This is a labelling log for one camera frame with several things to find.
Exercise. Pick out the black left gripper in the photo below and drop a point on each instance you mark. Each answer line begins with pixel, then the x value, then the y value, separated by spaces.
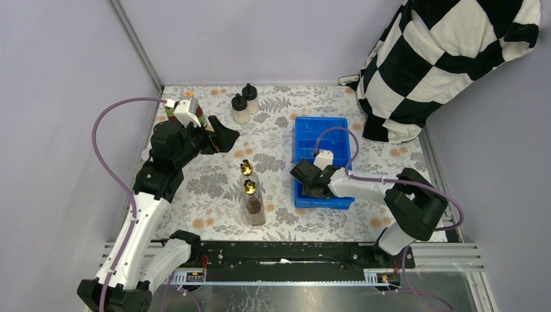
pixel 224 138

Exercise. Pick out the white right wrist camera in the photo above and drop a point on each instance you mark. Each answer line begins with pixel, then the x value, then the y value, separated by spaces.
pixel 323 159

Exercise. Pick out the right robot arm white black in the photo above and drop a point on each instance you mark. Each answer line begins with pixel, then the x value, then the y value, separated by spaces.
pixel 416 206

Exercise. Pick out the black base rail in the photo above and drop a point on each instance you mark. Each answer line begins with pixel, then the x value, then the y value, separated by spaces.
pixel 266 261

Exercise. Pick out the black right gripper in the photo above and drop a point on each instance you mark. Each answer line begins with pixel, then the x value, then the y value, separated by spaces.
pixel 305 190

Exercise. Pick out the blue plastic divided bin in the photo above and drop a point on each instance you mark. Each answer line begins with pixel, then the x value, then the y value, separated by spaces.
pixel 320 140

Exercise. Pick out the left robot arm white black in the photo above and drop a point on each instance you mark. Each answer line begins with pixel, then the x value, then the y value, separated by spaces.
pixel 124 282

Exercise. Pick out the glass oil bottle gold spout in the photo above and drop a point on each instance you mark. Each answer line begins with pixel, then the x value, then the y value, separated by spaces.
pixel 253 203

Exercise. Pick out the brown sauce bottle yellow cap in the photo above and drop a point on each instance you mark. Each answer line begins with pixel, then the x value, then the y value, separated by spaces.
pixel 169 110

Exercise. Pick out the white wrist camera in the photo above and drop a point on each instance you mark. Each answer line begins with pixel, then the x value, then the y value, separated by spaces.
pixel 323 159
pixel 182 114

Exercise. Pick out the floral table mat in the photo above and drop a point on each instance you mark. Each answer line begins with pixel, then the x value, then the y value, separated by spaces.
pixel 209 202

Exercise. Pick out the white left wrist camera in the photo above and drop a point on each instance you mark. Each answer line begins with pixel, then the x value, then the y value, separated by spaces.
pixel 182 114

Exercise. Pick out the black white checkered cloth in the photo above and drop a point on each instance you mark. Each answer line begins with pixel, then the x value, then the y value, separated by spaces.
pixel 430 52

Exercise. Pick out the black lid spice jar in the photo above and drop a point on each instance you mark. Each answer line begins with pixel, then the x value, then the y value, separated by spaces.
pixel 240 110
pixel 251 95

